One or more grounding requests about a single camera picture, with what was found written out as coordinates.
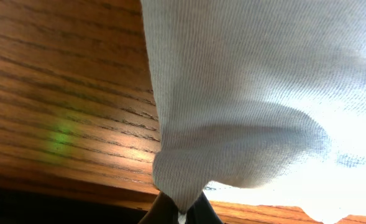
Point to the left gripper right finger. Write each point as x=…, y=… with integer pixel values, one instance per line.
x=201, y=212

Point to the light blue printed t-shirt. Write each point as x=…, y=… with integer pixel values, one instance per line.
x=261, y=102

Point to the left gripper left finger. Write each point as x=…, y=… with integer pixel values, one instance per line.
x=163, y=211

